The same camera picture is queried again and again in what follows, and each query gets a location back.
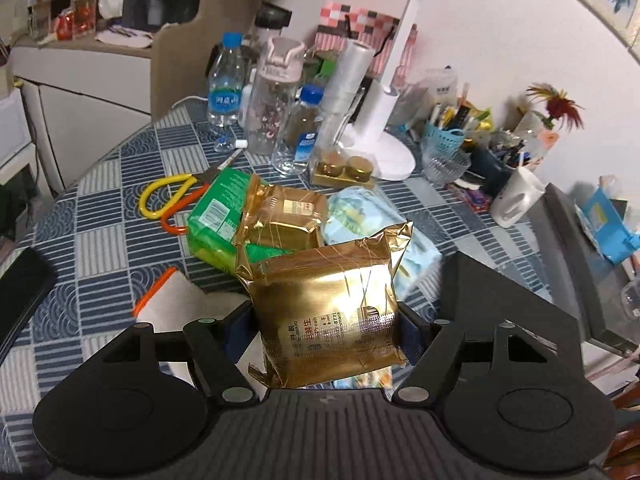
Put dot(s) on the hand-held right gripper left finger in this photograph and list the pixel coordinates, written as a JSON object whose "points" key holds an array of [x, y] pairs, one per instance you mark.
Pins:
{"points": [[237, 335]]}

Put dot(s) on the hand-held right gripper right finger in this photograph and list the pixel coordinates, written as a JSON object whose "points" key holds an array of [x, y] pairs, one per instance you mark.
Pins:
{"points": [[412, 340]]}

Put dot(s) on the gold snack packet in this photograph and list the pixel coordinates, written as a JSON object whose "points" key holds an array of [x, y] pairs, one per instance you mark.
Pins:
{"points": [[325, 310], [285, 215]]}

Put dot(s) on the black box lid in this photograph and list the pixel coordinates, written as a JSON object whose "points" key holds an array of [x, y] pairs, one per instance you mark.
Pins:
{"points": [[500, 290]]}

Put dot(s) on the blue patterned desktop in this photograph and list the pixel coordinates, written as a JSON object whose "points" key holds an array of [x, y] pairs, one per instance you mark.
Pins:
{"points": [[100, 240]]}

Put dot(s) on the white pouch orange zip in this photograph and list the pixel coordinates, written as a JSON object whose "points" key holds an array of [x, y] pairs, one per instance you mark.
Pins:
{"points": [[190, 300]]}

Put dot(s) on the green snack packet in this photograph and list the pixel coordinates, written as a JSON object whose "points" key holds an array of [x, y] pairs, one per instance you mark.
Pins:
{"points": [[220, 210]]}

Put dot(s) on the pale blue tissue pack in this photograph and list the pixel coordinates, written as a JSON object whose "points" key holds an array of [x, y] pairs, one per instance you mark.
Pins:
{"points": [[350, 210]]}

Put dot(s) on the colourful flat case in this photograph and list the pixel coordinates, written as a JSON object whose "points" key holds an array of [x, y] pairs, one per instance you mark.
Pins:
{"points": [[470, 196]]}

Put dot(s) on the yellow orange scissors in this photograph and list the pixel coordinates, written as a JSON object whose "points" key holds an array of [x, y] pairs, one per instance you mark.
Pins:
{"points": [[165, 182]]}

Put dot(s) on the white chest freezer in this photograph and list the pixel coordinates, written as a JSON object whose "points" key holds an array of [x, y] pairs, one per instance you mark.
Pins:
{"points": [[565, 260]]}

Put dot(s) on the white mug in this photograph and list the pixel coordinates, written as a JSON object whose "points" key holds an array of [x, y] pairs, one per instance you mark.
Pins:
{"points": [[515, 200]]}

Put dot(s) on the clear glass bowl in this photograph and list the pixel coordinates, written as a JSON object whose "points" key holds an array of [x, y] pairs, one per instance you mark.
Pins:
{"points": [[445, 167]]}

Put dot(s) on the gold round candy box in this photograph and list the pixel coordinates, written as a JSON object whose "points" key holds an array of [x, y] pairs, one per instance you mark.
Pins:
{"points": [[340, 170]]}

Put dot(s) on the dark pen holder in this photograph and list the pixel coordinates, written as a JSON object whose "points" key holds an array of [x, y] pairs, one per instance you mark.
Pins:
{"points": [[492, 170]]}

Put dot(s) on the small clear vial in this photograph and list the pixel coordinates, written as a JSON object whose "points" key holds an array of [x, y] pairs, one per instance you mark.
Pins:
{"points": [[227, 144]]}

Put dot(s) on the small blue basket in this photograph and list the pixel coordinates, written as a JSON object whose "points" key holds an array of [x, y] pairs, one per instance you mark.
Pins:
{"points": [[445, 140]]}

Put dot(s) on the small blue cap bottle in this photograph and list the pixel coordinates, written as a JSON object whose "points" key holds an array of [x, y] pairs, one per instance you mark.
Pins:
{"points": [[300, 130]]}

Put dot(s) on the blue plastic basket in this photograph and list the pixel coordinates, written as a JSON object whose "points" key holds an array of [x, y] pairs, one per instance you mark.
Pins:
{"points": [[605, 225]]}

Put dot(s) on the clear bottle pink lid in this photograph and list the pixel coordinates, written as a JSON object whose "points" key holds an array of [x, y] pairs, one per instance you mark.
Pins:
{"points": [[272, 110]]}

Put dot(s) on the white desk lamp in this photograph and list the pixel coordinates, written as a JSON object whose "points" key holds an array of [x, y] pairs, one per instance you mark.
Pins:
{"points": [[385, 105]]}

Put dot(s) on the blue cap water bottle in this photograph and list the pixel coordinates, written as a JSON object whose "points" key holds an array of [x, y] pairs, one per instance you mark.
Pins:
{"points": [[225, 90]]}

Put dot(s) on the black jacket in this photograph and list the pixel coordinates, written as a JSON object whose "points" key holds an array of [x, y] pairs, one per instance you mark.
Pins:
{"points": [[10, 210]]}

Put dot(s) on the clear plastic bag roll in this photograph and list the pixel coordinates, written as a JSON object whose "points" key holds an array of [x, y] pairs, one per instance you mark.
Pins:
{"points": [[347, 80]]}

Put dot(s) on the red flower in vase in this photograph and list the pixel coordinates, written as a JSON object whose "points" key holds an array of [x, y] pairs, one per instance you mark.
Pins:
{"points": [[565, 105]]}

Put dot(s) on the white low cabinet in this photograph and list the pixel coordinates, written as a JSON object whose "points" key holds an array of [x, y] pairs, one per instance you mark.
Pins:
{"points": [[90, 80]]}

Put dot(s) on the dark lid bottle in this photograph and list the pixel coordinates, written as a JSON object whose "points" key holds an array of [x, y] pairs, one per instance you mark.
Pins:
{"points": [[272, 17]]}

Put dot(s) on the pink checkered gift bag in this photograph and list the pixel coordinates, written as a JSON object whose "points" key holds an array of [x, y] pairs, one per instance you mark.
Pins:
{"points": [[360, 22]]}

